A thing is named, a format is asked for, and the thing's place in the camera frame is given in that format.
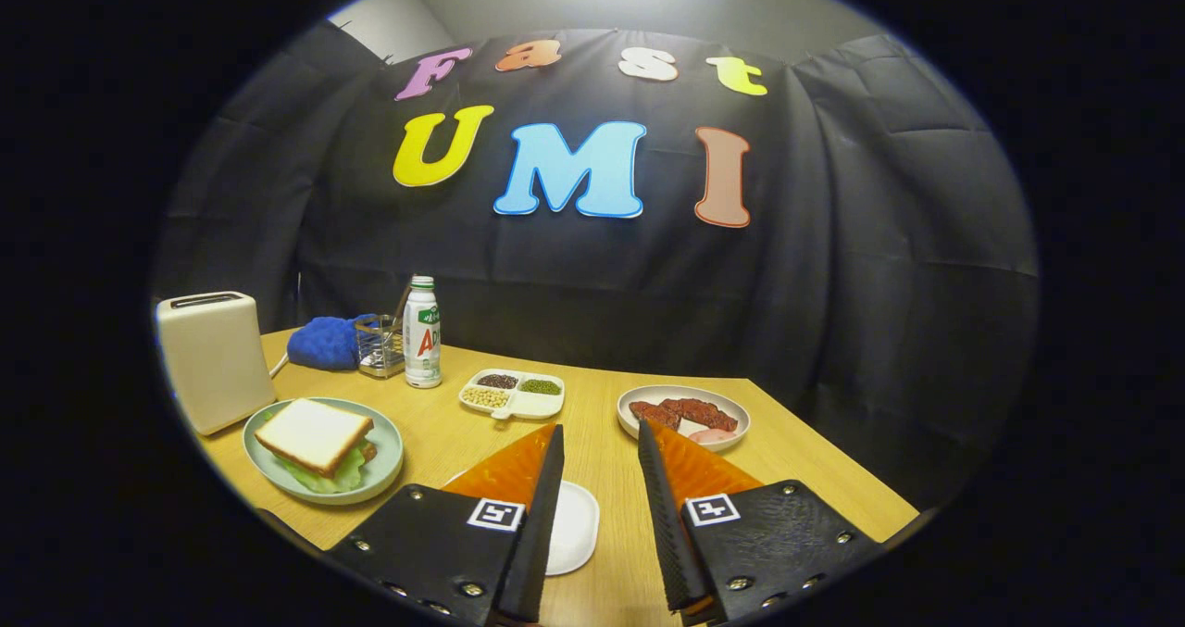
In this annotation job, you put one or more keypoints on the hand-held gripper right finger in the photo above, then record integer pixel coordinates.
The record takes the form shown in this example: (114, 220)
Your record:
(659, 534)

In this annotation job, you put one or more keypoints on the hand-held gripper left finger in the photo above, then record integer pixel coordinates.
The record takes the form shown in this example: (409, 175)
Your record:
(542, 534)

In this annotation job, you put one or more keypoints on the green lettuce leaf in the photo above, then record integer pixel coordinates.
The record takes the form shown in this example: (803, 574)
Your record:
(343, 474)

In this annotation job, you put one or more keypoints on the toasted bread slice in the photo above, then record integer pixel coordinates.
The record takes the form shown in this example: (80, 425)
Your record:
(315, 432)

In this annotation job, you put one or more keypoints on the white square plate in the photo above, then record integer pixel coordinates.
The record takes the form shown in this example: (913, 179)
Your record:
(574, 525)

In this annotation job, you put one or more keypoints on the pale pink ham slice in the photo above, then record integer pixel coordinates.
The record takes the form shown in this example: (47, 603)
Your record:
(713, 436)

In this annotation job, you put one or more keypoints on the brown steak piece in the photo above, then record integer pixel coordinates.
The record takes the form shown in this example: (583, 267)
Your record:
(653, 414)
(708, 414)

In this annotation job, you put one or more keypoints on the white divided dish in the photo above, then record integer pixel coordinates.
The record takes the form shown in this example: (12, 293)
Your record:
(542, 407)

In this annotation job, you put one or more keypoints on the round beige plate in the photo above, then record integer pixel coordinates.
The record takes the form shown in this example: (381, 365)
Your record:
(685, 390)

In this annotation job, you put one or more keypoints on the pile of green beans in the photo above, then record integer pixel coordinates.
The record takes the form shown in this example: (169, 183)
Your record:
(540, 386)

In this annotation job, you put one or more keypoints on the pile of yellow beans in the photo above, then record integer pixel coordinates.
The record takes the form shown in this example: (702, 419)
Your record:
(485, 397)

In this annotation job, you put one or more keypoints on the pile of dark beans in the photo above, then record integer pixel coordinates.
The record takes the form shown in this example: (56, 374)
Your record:
(497, 381)

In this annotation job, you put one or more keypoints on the round light green plate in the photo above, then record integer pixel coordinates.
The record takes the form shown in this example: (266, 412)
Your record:
(384, 442)

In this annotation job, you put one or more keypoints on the white bottle with green cap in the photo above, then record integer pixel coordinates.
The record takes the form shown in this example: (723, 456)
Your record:
(422, 349)

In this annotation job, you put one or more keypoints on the blue fuzzy cloth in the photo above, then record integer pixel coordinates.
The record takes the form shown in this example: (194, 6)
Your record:
(324, 342)

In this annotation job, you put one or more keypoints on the black backdrop cloth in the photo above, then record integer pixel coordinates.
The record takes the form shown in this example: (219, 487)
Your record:
(833, 284)

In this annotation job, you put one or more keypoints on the white toaster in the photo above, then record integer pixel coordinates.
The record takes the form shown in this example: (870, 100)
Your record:
(213, 368)

